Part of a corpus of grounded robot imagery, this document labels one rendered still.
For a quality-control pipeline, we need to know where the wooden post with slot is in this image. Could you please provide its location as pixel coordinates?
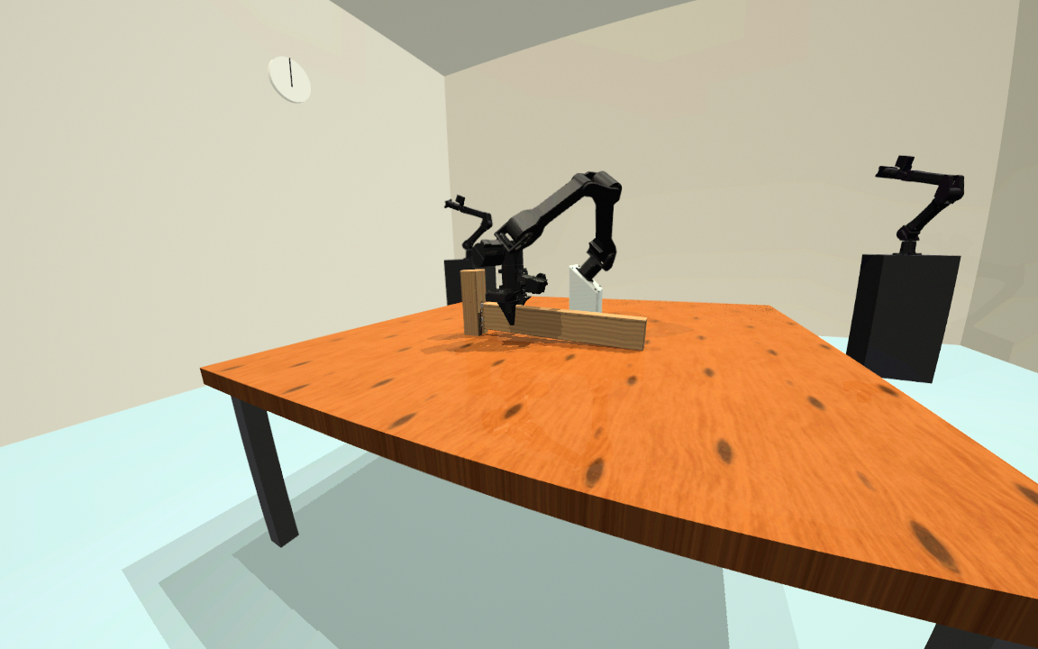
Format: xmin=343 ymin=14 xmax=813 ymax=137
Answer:
xmin=460 ymin=270 xmax=488 ymax=336

